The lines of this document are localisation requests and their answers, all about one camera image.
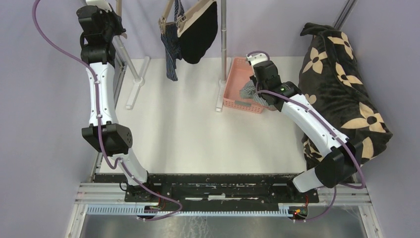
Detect grey striped underwear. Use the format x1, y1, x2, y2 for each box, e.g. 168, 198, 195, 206
239, 80, 275, 111

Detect navy striped underwear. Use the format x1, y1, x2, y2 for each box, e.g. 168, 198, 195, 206
160, 0, 185, 82

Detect black floral blanket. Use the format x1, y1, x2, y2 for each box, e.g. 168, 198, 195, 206
298, 23, 393, 164

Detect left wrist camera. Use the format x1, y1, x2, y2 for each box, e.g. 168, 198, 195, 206
85, 0, 113, 12

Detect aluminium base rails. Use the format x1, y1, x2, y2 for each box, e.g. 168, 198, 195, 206
65, 183, 383, 238

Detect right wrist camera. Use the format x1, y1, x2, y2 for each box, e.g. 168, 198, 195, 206
247, 53, 270, 66

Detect black underwear beige waistband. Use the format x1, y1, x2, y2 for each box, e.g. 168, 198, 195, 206
179, 2, 218, 64

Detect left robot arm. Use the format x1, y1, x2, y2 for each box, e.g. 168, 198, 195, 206
76, 1, 156, 202

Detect pink plastic basket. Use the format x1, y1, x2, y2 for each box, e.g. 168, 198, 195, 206
223, 57, 264, 114

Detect aluminium frame profile right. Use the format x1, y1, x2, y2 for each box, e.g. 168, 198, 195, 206
333, 0, 358, 30

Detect beige clip hanger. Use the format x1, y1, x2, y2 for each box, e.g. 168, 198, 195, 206
158, 0, 176, 35
176, 0, 216, 38
115, 0, 122, 16

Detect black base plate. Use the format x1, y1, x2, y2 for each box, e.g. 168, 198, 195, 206
93, 173, 355, 213

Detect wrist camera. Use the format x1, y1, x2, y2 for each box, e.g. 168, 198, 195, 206
85, 0, 113, 12
247, 53, 270, 66

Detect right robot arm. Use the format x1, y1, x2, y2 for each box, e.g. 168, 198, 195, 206
251, 60, 363, 202

